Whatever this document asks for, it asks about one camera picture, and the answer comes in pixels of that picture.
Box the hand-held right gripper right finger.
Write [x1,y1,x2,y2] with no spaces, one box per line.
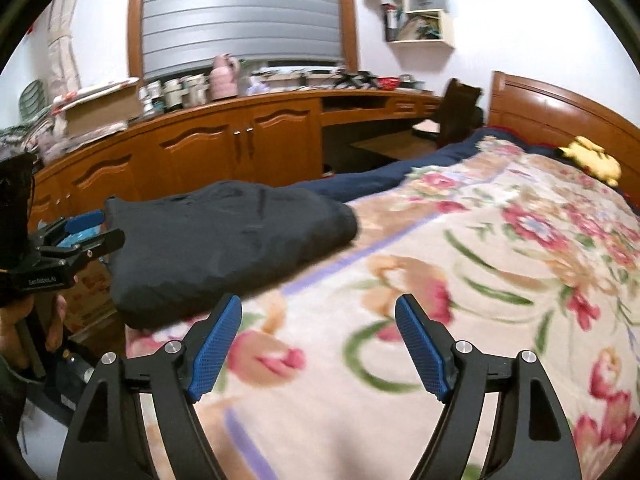
[394,294,581,480]

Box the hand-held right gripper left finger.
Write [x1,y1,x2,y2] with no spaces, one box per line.
[56,293,243,480]

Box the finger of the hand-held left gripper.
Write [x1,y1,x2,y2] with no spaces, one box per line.
[31,211,107,247]
[35,228,126,263]

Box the black zip jacket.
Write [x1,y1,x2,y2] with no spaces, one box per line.
[103,180,358,331]

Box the person's left hand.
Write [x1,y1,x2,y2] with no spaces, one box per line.
[0,292,68,376]

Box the printed cardboard box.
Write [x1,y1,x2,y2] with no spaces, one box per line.
[60,255,116,331]

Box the green plastic chair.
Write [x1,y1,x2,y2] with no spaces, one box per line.
[20,80,51,126]

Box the floral blanket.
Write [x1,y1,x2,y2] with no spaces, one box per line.
[125,135,640,480]

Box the brown cardboard box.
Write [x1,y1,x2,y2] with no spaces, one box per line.
[62,91,143,136]

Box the wooden desk cabinet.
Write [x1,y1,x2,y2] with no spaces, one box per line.
[30,87,446,231]

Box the group of white jars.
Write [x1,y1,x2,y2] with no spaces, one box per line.
[139,74,208,113]

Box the patterned hanging curtain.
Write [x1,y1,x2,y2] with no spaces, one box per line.
[47,0,83,96]

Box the dark chair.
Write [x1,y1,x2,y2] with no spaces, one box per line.
[412,78,485,150]

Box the yellow plush toy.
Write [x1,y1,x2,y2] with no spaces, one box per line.
[557,135,622,187]

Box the grey window blind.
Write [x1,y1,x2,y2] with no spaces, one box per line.
[141,0,346,81]

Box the wooden bed headboard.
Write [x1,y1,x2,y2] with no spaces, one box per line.
[487,71,640,161]

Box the black tripod stand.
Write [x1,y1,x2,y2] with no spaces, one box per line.
[335,70,381,88]

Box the white wall shelf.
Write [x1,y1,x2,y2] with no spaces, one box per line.
[375,0,457,50]

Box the wooden window frame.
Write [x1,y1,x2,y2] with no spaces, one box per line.
[127,0,360,83]

